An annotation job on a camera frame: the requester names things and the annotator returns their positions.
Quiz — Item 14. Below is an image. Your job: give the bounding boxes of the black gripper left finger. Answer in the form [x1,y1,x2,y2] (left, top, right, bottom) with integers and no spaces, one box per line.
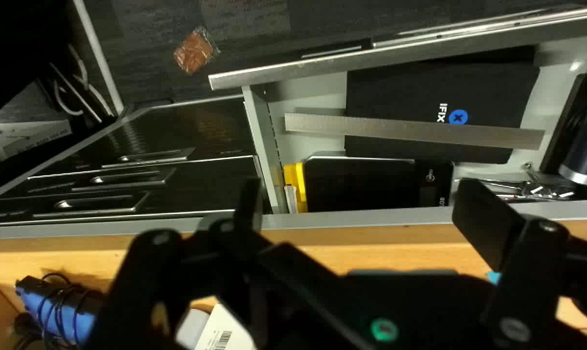
[86,176,374,350]

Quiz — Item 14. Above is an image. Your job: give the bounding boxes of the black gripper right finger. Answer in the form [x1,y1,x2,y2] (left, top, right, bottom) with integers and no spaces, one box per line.
[452,176,587,350]

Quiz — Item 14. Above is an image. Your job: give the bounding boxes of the grey metal cabinet drawer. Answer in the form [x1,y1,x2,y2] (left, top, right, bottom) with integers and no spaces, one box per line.
[207,5,587,229]

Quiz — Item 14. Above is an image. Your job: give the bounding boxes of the loose steel wrenches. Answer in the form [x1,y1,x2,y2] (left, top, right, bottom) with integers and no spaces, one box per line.
[481,168,582,201]

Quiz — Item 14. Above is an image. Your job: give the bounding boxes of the small yellow tool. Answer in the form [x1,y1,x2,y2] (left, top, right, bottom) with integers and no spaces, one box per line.
[281,160,310,213]

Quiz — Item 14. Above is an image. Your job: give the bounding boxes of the black cylindrical tool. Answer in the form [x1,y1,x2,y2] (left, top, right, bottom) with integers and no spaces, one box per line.
[543,46,587,190]

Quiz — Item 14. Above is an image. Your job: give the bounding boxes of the black box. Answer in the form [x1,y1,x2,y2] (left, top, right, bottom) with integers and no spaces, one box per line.
[304,153,456,211]

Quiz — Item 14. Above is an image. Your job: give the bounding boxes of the flat grey metal bar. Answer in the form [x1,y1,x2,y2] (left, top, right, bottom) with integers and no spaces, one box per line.
[283,110,547,151]

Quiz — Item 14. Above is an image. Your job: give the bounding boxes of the black foam pad blue logo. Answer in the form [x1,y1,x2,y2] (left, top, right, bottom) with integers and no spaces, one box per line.
[343,46,543,162]

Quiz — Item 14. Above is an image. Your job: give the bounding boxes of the orange floor patch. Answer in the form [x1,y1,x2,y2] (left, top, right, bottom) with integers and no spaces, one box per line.
[172,24,222,75]

